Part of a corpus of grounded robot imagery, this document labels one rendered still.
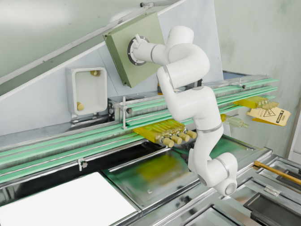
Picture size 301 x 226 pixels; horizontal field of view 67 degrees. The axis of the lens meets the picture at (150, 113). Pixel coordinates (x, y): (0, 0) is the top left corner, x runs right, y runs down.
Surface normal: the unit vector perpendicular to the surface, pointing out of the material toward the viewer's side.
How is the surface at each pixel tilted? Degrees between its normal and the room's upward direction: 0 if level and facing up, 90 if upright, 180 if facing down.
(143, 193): 90
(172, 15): 0
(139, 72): 1
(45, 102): 0
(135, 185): 90
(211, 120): 32
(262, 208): 90
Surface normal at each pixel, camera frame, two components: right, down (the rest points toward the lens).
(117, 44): 0.62, 0.29
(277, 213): 0.04, -0.94
